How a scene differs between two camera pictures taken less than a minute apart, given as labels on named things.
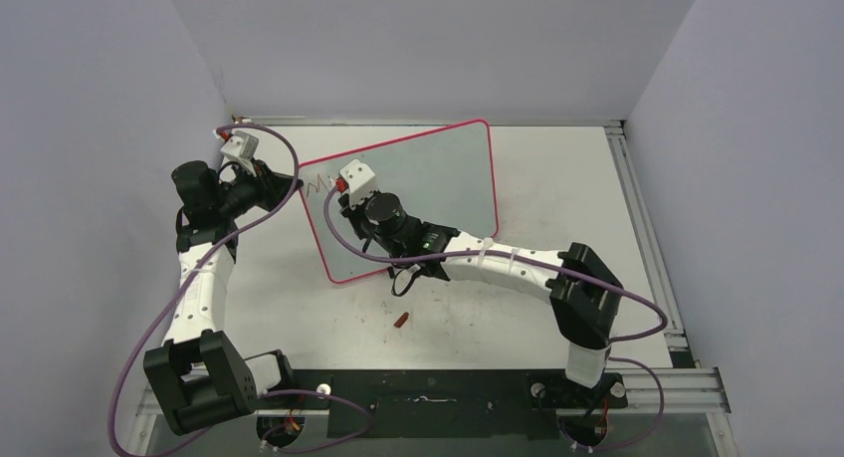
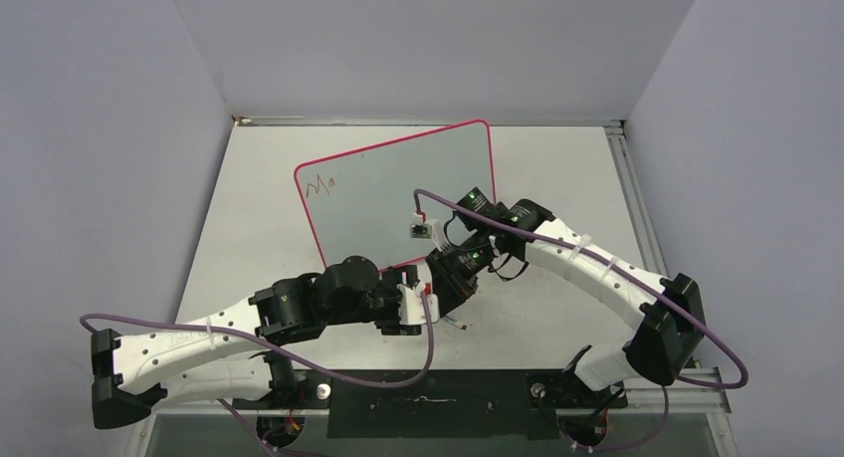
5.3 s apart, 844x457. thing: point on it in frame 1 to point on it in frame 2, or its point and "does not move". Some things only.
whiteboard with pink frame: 443,177 does not move
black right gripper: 353,214 to 449,283
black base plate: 450,403 does not move
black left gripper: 272,188 to 391,280
